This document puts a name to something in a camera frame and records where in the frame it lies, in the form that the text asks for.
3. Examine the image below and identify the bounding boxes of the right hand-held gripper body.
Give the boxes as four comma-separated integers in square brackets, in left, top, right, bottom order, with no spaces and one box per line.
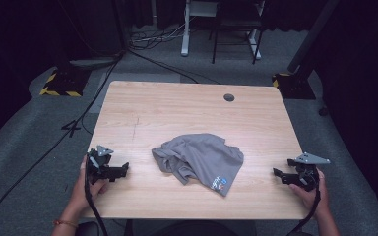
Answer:
[288,151,331,193]

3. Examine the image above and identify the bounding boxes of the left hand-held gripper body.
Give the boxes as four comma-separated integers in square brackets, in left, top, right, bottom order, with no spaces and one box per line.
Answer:
[87,145,115,185]

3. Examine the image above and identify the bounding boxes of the grey shorts with print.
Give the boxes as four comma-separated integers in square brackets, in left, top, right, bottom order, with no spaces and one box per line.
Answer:
[151,132,245,198]

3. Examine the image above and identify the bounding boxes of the person's right hand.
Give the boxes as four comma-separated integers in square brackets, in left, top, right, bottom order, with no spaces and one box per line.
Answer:
[288,168,331,218]

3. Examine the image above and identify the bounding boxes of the person's left hand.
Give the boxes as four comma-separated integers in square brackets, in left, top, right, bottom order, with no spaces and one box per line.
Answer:
[70,154,110,214]

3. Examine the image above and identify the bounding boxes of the black yellow striped stand base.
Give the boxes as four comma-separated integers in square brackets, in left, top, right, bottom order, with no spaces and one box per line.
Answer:
[38,66,93,98]
[272,72,317,100]

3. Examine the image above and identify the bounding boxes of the person's dark trousers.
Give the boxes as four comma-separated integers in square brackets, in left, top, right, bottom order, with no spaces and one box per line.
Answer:
[124,219,258,236]

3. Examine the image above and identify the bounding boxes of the black slanted stand pole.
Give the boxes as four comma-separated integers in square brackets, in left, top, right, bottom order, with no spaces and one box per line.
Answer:
[286,0,342,74]

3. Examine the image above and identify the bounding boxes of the left hand-held gripper black cable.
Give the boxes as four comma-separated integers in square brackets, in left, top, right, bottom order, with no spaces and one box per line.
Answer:
[84,156,110,236]

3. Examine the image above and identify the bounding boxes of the hand-held gripper black cable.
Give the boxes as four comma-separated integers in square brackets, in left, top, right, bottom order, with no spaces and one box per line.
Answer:
[285,183,322,236]
[84,156,110,236]

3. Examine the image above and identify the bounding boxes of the right hand-held gripper black cable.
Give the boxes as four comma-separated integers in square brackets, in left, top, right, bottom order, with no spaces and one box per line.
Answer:
[285,183,322,236]

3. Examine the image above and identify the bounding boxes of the long black floor cable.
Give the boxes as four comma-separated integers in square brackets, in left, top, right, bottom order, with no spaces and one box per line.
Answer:
[0,52,126,228]

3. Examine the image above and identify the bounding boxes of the orange bracelet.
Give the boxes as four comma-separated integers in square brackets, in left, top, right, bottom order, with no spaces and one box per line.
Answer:
[52,218,80,229]

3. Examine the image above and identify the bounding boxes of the bundle of floor cables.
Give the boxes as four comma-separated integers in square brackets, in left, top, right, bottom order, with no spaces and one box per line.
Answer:
[128,16,191,52]

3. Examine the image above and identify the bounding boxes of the white desk frame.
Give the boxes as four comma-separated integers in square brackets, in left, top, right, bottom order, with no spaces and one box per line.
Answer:
[180,0,264,61]

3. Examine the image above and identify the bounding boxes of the black metal chair frame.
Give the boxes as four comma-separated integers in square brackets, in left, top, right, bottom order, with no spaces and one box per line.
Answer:
[210,0,266,66]

